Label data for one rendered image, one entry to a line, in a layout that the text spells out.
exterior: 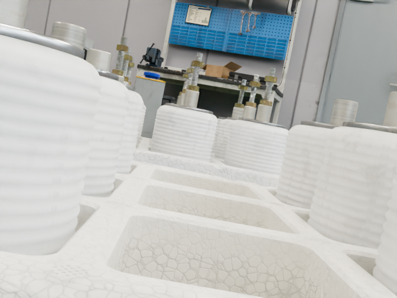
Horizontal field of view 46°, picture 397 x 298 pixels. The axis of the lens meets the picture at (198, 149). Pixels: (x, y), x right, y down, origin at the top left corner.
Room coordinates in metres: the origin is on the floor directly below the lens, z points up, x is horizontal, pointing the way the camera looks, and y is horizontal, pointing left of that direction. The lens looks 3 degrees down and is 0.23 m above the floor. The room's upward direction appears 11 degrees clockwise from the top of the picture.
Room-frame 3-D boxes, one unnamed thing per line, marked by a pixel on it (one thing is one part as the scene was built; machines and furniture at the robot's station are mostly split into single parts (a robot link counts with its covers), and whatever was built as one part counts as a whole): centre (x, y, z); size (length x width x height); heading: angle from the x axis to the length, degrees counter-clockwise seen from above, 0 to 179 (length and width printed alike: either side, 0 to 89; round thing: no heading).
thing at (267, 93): (0.75, -0.09, 0.30); 0.01 x 0.01 x 0.08
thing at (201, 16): (5.88, 0.31, 1.54); 0.32 x 0.02 x 0.25; 74
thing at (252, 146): (0.75, -0.09, 0.16); 0.10 x 0.10 x 0.18
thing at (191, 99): (0.74, 0.03, 0.26); 0.02 x 0.02 x 0.03
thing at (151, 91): (1.13, 0.14, 0.16); 0.07 x 0.07 x 0.31; 6
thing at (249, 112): (0.87, -0.08, 0.26); 0.02 x 0.02 x 0.03
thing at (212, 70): (5.56, -0.07, 0.87); 0.40 x 0.30 x 0.23; 60
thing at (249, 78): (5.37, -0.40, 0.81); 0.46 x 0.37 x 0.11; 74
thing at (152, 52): (5.35, 0.70, 0.87); 0.41 x 0.17 x 0.25; 164
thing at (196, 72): (0.74, 0.03, 0.30); 0.01 x 0.01 x 0.08
